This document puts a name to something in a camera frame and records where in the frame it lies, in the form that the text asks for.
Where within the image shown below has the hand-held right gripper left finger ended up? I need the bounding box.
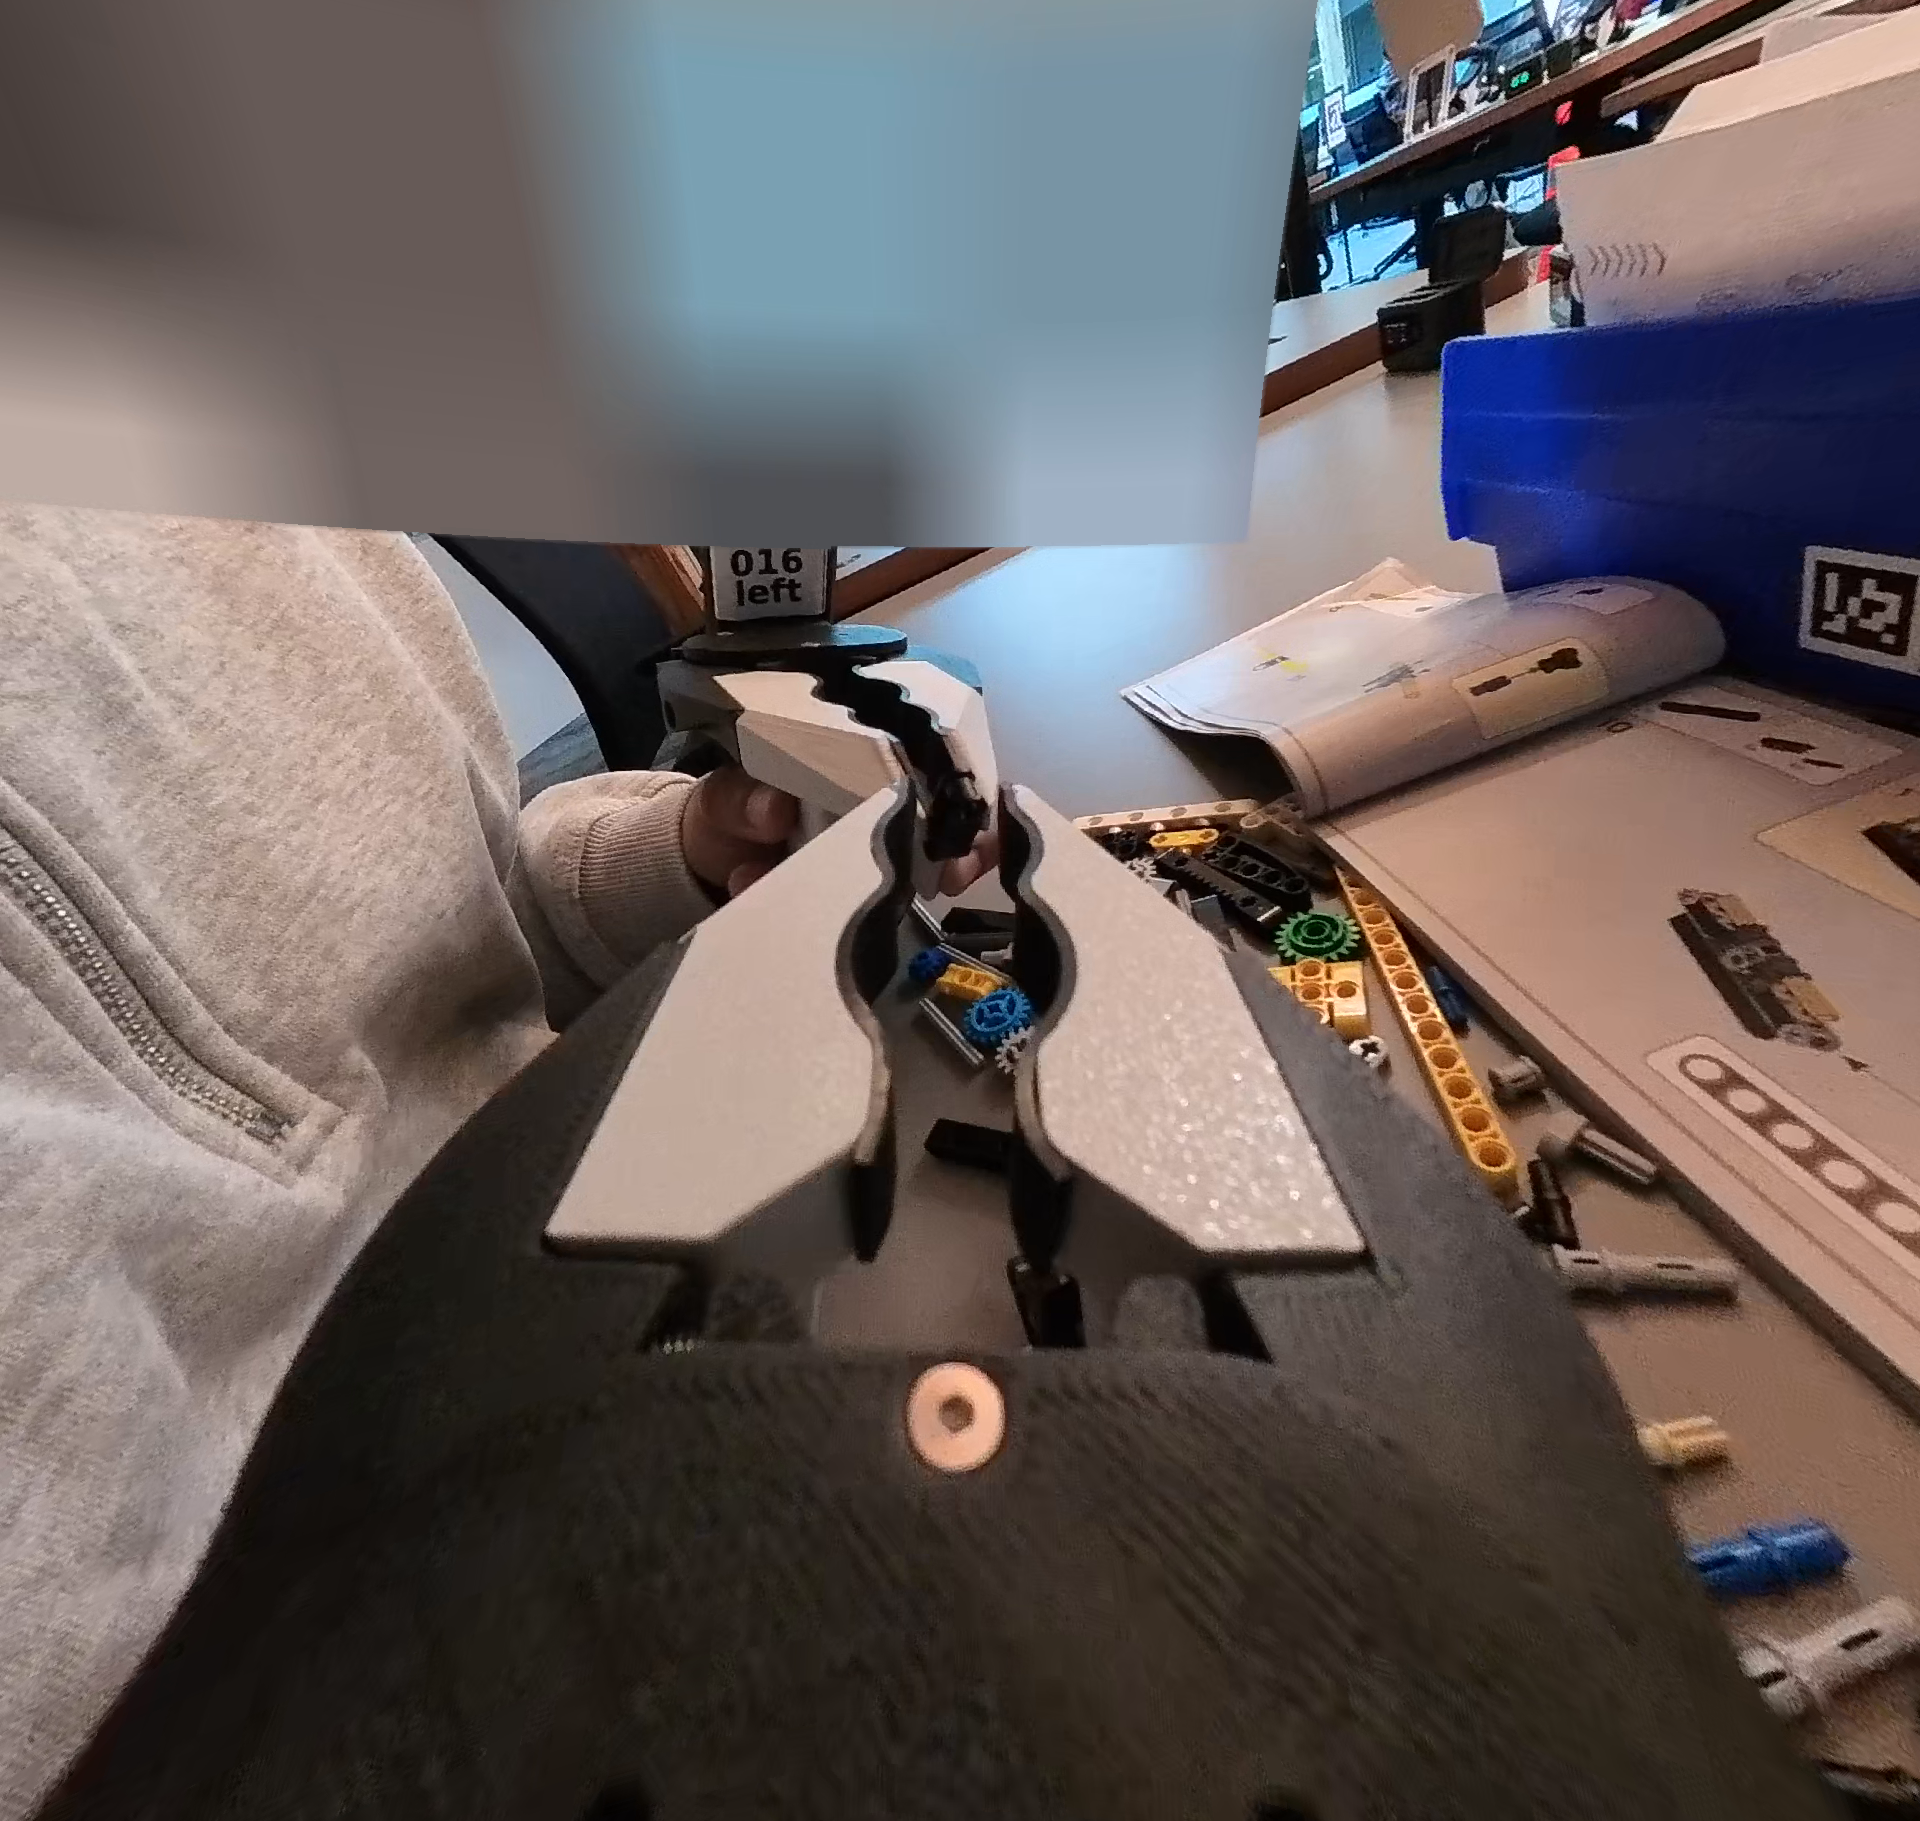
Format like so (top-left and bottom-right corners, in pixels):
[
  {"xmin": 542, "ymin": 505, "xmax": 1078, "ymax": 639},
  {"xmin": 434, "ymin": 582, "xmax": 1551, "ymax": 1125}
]
[{"xmin": 544, "ymin": 782, "xmax": 917, "ymax": 1268}]

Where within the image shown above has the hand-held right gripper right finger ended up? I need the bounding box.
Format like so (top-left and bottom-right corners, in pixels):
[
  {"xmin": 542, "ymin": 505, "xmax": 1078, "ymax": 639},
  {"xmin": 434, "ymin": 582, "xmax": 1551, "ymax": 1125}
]
[{"xmin": 996, "ymin": 784, "xmax": 1372, "ymax": 1277}]

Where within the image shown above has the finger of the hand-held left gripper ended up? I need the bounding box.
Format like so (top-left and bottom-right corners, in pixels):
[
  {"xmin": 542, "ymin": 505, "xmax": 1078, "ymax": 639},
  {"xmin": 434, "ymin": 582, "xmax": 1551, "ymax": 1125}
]
[
  {"xmin": 711, "ymin": 663, "xmax": 941, "ymax": 821},
  {"xmin": 899, "ymin": 656, "xmax": 1006, "ymax": 900}
]

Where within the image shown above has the person's left forearm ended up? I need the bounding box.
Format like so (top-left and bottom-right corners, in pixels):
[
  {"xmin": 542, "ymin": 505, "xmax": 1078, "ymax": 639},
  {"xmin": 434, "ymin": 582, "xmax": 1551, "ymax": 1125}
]
[{"xmin": 517, "ymin": 772, "xmax": 720, "ymax": 1028}]

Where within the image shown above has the short yellow lego beam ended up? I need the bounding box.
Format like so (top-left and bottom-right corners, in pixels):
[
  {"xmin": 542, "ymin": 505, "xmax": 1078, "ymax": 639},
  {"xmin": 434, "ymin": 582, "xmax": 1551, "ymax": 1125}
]
[{"xmin": 1273, "ymin": 957, "xmax": 1376, "ymax": 1037}]

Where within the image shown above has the pile of black lego pieces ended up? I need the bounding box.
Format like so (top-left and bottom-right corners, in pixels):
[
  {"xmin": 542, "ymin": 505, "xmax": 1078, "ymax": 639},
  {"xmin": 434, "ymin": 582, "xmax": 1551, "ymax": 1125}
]
[{"xmin": 1096, "ymin": 832, "xmax": 1327, "ymax": 955}]

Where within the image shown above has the long white lego beam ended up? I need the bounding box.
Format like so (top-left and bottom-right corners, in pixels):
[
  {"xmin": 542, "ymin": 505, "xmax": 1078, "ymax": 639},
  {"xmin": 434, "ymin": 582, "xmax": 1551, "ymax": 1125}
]
[{"xmin": 1078, "ymin": 799, "xmax": 1273, "ymax": 839}]

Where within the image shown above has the long yellow lego beam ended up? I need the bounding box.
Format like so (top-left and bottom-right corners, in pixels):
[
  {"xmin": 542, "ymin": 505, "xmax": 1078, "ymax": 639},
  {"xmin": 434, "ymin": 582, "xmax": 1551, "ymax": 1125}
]
[{"xmin": 1333, "ymin": 867, "xmax": 1523, "ymax": 1203}]

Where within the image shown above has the long grey lego axle pin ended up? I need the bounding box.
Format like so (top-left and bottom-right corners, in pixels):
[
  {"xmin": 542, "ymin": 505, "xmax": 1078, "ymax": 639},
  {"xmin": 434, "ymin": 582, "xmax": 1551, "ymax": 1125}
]
[{"xmin": 1552, "ymin": 1242, "xmax": 1743, "ymax": 1303}]

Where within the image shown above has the lego instruction booklet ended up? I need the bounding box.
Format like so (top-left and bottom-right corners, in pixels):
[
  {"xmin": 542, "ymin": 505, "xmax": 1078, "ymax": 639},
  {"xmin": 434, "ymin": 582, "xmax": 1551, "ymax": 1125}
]
[{"xmin": 1123, "ymin": 560, "xmax": 1920, "ymax": 1422}]

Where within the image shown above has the blue lego pin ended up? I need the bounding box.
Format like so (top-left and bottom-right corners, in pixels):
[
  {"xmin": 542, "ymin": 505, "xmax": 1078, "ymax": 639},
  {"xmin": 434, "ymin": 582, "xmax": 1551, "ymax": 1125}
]
[{"xmin": 1687, "ymin": 1520, "xmax": 1852, "ymax": 1602}]

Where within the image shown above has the grey lego connector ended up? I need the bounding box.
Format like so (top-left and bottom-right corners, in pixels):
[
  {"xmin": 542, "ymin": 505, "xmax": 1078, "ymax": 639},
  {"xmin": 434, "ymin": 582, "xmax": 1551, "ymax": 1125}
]
[{"xmin": 1741, "ymin": 1604, "xmax": 1909, "ymax": 1719}]

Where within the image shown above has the person's left hand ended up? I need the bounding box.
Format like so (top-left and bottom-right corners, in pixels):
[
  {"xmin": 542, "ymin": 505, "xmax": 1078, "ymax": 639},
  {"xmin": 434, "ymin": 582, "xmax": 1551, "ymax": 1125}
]
[{"xmin": 682, "ymin": 767, "xmax": 803, "ymax": 906}]

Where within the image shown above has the dark office chair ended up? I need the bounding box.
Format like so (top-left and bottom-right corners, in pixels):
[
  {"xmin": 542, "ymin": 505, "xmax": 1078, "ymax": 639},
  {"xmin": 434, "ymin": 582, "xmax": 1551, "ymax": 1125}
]
[{"xmin": 427, "ymin": 536, "xmax": 711, "ymax": 775}]

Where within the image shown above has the person's grey hoodie torso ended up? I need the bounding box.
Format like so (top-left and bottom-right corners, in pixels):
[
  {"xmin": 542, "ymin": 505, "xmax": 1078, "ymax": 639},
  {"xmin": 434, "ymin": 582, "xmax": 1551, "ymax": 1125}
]
[{"xmin": 0, "ymin": 505, "xmax": 602, "ymax": 1821}]

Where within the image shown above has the black electronic device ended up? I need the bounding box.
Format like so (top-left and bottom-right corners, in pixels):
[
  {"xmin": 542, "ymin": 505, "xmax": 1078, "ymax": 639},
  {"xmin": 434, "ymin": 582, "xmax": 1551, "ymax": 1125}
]
[{"xmin": 1377, "ymin": 283, "xmax": 1483, "ymax": 377}]

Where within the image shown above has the blue plastic bin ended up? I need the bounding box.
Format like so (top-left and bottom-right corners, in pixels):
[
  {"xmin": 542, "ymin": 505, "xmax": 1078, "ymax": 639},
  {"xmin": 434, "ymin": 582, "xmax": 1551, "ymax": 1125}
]
[{"xmin": 1440, "ymin": 294, "xmax": 1920, "ymax": 715}]

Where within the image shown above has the wooden background desk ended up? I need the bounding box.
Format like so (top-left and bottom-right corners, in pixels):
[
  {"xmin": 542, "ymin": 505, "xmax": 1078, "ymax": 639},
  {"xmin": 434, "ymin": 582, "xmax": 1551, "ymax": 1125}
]
[{"xmin": 1309, "ymin": 0, "xmax": 1920, "ymax": 211}]

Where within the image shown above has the black camera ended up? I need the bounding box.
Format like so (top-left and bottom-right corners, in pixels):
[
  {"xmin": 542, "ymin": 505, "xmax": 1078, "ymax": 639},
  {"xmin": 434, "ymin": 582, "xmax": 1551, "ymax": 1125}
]
[{"xmin": 1422, "ymin": 208, "xmax": 1512, "ymax": 286}]

